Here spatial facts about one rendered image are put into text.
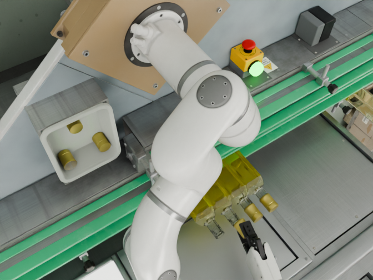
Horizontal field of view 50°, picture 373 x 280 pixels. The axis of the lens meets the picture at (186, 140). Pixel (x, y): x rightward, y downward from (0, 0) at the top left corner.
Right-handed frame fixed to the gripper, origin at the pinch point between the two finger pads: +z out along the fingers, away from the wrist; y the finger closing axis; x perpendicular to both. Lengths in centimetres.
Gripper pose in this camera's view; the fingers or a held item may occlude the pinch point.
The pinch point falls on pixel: (246, 231)
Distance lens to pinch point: 110.8
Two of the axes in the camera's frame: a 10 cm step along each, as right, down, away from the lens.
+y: 0.3, -5.9, -8.1
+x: -9.4, 2.5, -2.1
